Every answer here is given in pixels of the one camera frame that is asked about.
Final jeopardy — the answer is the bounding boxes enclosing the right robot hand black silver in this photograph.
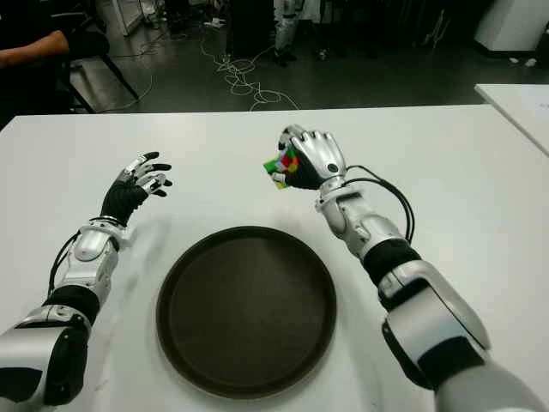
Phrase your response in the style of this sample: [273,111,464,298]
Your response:
[269,124,347,191]

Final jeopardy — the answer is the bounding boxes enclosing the left robot hand black silver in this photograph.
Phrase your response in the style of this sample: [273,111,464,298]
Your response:
[100,150,175,227]

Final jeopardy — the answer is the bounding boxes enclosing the multicoloured Rubik's cube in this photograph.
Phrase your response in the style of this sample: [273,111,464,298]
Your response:
[262,145,300,191]

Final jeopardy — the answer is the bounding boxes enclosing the person's bare forearm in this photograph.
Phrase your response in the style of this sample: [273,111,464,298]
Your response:
[0,29,71,69]

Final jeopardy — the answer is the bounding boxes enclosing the dark brown round plate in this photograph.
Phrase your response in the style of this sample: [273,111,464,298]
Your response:
[155,225,338,389]

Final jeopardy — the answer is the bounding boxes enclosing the white humanoid robot legs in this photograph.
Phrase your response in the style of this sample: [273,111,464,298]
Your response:
[273,0,299,66]

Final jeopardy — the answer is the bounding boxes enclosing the black pillar cabinet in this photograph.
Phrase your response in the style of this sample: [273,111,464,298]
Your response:
[229,0,275,57]

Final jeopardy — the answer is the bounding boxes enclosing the black chair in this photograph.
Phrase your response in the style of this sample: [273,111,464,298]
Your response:
[55,29,141,115]

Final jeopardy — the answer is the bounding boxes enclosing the white glass display cabinet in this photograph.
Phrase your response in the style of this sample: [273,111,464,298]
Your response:
[94,0,145,38]

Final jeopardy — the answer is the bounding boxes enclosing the white side table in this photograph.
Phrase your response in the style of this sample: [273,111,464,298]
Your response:
[474,83,549,158]

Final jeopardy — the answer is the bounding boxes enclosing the white cabinet with black base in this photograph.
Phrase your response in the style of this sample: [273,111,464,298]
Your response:
[471,0,549,55]

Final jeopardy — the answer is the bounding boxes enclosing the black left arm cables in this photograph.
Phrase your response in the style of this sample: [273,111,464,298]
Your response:
[49,231,82,297]

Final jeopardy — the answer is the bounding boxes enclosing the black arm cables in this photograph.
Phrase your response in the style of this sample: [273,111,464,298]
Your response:
[347,165,416,244]
[49,231,82,297]

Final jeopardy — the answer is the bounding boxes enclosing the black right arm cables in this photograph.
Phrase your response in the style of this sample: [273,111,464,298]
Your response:
[347,165,416,244]

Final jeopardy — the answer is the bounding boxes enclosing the tangled white floor cable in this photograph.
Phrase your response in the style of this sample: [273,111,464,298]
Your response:
[199,32,301,112]

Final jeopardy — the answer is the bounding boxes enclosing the thin white floor cable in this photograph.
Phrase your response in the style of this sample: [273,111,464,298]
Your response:
[113,32,172,109]

